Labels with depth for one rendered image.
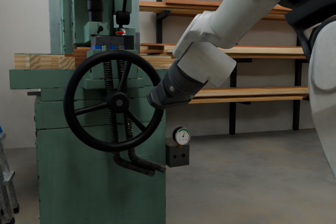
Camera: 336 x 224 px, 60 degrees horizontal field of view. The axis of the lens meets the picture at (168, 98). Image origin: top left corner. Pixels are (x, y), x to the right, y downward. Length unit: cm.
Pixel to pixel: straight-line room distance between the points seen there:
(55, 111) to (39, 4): 267
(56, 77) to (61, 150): 24
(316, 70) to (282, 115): 377
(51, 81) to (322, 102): 75
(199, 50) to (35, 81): 57
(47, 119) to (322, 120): 77
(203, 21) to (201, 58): 8
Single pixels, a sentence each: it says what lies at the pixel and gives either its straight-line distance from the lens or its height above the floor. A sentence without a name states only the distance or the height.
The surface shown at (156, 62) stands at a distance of 121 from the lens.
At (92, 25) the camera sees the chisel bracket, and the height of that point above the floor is 106.
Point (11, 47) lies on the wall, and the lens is 359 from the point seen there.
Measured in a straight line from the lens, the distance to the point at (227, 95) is 339.
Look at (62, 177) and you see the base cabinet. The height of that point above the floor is 55.
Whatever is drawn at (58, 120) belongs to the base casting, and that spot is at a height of 74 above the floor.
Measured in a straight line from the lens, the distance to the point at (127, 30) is 135.
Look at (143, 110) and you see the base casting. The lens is 104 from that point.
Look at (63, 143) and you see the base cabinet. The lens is 101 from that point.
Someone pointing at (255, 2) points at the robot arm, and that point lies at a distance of 46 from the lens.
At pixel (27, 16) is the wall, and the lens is 358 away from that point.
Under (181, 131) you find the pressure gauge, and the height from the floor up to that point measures 68.
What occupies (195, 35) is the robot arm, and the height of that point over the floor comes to 96.
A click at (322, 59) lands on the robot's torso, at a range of 67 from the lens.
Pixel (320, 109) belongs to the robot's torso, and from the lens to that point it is 69.
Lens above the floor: 91
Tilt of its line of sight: 6 degrees down
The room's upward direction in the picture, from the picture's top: straight up
